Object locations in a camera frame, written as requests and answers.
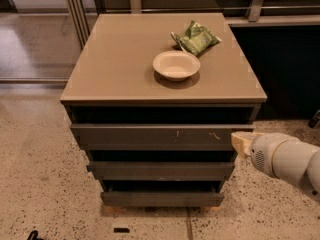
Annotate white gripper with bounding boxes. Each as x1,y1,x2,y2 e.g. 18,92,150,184
231,131,290,178

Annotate grey drawer cabinet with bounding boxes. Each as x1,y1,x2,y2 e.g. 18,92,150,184
61,13,267,194

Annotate grey bottom drawer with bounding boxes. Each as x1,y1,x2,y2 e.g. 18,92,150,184
101,192,224,207

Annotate grey middle drawer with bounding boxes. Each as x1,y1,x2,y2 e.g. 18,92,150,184
89,161,234,181

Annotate black cable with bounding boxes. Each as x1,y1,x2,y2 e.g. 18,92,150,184
26,229,46,240

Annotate black tape mark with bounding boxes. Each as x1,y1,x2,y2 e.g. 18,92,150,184
113,227,130,233

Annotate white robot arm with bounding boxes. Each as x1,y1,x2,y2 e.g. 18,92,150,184
231,131,320,202

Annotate green snack bag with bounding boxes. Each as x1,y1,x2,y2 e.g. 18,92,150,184
171,20,222,57

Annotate grey drawer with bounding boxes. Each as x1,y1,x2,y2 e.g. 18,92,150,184
89,161,234,181
101,192,224,207
71,124,253,151

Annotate white paper bowl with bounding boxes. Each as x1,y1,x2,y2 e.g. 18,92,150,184
153,51,201,81

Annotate grey top drawer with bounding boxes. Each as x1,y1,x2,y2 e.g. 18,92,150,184
71,124,253,151

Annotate metal shelf frame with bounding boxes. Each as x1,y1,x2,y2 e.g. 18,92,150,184
66,0,320,44

